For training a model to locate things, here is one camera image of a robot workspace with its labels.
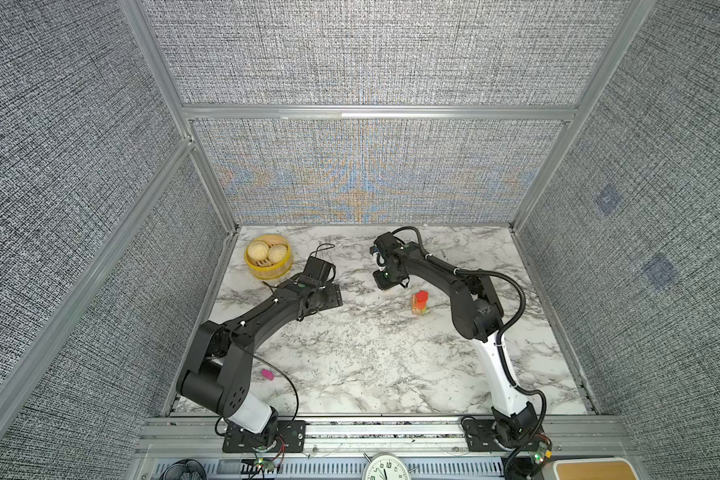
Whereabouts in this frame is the orange red rectangular block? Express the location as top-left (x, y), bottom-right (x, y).
top-left (411, 298), bottom-right (428, 315)

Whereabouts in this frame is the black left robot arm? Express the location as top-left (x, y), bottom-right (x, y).
top-left (176, 281), bottom-right (342, 448)

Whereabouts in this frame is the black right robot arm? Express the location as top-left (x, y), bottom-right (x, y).
top-left (370, 232), bottom-right (546, 449)

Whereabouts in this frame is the right steamed bun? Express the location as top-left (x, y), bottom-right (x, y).
top-left (267, 244), bottom-right (289, 264)

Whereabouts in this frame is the steamed bun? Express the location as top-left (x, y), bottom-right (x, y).
top-left (246, 240), bottom-right (270, 262)
top-left (267, 244), bottom-right (289, 264)

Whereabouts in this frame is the yellow rimmed bamboo steamer basket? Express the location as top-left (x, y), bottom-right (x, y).
top-left (244, 234), bottom-right (293, 281)

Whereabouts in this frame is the left steamed bun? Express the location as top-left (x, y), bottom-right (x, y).
top-left (246, 240), bottom-right (270, 262)

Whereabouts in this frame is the white analog clock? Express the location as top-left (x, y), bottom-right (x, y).
top-left (362, 453), bottom-right (411, 480)

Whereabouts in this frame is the black fan grille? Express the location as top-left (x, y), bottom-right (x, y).
top-left (159, 459), bottom-right (208, 480)

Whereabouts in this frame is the wood topped white box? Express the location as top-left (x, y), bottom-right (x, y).
top-left (541, 458), bottom-right (639, 480)

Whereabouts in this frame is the black corrugated cable conduit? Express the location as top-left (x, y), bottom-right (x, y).
top-left (389, 226), bottom-right (548, 475)

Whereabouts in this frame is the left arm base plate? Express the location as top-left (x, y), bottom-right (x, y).
top-left (222, 420), bottom-right (306, 455)

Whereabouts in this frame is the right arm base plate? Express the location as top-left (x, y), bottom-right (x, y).
top-left (460, 415), bottom-right (553, 453)

